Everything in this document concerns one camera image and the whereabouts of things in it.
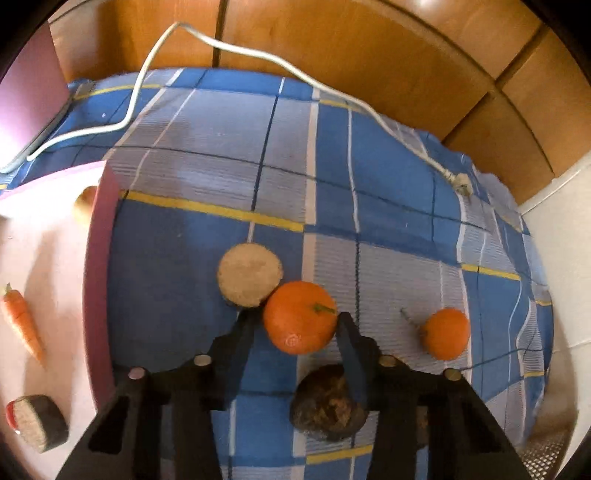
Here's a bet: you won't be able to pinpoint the pink electric kettle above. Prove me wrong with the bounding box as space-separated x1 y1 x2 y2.
0 23 71 174

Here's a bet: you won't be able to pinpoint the wooden wardrobe panels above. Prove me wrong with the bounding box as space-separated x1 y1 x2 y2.
49 0 590 202

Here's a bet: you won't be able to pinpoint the dark brown rotten fruit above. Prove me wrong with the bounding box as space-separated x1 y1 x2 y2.
290 364 369 442

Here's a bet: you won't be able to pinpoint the woven cane chair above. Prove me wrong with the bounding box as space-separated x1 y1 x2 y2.
520 428 572 480

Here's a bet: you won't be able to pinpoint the pink shallow tray box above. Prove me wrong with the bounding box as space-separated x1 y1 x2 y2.
1 161 119 479

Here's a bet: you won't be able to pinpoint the small yellowish round fruit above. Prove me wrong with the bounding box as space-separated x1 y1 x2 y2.
74 185 97 220

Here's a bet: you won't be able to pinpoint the orange carrot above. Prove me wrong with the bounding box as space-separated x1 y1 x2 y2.
1 283 46 367

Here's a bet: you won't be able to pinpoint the large orange mandarin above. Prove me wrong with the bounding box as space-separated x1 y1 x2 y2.
263 281 339 355

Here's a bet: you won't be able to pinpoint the bark covered wood log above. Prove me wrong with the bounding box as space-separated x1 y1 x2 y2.
13 395 69 453

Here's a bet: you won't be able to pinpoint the small orange mandarin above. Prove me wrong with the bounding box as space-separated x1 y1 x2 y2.
400 308 471 361

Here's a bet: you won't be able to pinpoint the light wood log slice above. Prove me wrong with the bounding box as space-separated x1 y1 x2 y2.
216 243 283 308

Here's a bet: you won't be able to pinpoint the white power cable with plug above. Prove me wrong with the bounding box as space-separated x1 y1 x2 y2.
26 21 475 198

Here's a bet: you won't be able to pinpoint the small red tomato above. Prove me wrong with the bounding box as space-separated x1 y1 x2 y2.
5 401 20 435

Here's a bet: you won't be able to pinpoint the blue plaid tablecloth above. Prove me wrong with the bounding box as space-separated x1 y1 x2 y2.
0 67 555 480

